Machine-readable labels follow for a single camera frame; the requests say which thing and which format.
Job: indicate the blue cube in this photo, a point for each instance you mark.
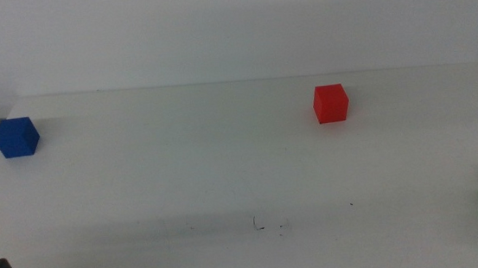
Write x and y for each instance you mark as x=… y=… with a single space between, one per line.
x=16 y=138

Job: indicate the red cube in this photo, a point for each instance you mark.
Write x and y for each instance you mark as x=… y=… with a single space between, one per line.
x=331 y=104

